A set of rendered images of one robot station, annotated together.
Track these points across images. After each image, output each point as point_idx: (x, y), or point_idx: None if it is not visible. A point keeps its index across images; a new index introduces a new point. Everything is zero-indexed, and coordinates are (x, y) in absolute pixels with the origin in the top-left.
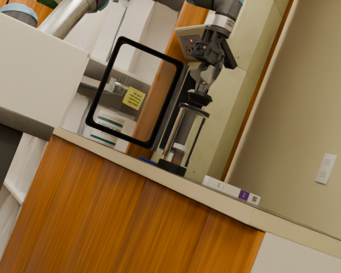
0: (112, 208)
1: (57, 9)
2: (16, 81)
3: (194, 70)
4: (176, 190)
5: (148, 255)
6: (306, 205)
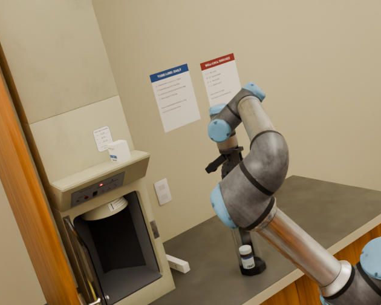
0: None
1: (305, 235)
2: None
3: None
4: (351, 242)
5: None
6: (165, 224)
